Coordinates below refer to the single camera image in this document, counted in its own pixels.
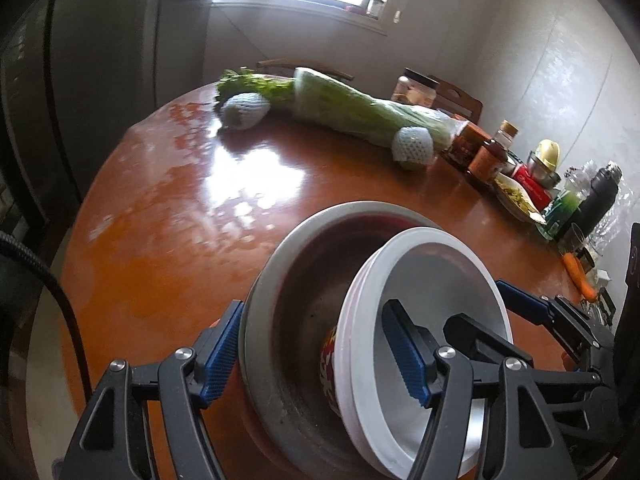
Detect clear plastic cup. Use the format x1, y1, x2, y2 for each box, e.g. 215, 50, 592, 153
557, 222, 586, 256

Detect green celery leaves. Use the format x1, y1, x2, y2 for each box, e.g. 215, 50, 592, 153
216, 69, 298, 111

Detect black thermos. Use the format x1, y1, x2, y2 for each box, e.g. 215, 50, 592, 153
565, 162, 623, 243

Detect wooden chair with handle slot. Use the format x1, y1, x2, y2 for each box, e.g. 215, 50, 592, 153
427, 75, 483, 123

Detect wrapped napa cabbage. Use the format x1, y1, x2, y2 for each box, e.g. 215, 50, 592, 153
292, 67, 471, 153

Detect red tissue box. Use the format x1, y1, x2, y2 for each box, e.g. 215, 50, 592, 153
510, 162, 556, 206

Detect black-lidded jar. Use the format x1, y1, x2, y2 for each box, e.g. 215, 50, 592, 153
392, 69, 440, 108

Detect small steel bowl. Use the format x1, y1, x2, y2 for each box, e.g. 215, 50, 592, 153
527, 157, 563, 187

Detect yellow cup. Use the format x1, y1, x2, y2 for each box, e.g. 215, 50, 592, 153
534, 139, 561, 171

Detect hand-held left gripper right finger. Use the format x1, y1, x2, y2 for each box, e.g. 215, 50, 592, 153
381, 299, 551, 480

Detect white plate of food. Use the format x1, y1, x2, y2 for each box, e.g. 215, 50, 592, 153
492, 172, 548, 224

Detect red sauce jar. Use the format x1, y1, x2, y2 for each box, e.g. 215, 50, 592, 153
450, 122, 493, 168

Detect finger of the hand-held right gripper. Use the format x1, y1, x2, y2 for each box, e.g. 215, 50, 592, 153
444, 314, 601, 386
496, 280, 613, 361

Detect green liquid plastic bottle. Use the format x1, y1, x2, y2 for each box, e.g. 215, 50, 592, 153
537, 160, 598, 241

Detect foam net wrapped fruit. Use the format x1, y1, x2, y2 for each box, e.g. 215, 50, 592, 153
220, 92, 272, 131
391, 127, 433, 170

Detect clear plastic bag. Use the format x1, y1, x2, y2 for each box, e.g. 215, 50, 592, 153
595, 190, 631, 251

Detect black cable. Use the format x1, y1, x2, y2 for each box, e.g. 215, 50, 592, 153
0, 232, 93, 391

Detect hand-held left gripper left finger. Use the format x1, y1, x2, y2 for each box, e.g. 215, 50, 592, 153
60, 300, 246, 480

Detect dark refrigerator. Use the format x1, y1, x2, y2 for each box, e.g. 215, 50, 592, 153
0, 0, 168, 480

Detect large steel bowl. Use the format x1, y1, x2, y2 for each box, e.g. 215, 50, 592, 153
237, 201, 501, 480

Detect brown sauce bottle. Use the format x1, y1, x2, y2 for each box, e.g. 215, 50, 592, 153
470, 120, 520, 183

